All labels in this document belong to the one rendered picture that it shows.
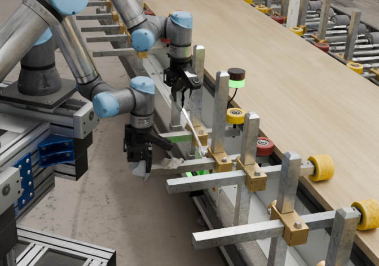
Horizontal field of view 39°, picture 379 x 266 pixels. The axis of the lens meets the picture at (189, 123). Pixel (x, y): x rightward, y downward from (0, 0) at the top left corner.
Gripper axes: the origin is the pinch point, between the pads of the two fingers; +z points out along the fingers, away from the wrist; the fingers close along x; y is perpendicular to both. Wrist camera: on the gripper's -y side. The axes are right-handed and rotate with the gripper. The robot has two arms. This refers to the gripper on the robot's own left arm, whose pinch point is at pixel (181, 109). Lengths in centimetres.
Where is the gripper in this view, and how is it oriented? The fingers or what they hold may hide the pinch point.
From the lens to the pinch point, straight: 196.5
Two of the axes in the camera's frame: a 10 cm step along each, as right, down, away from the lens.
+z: -0.5, 8.9, 4.5
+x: -7.9, 2.4, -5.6
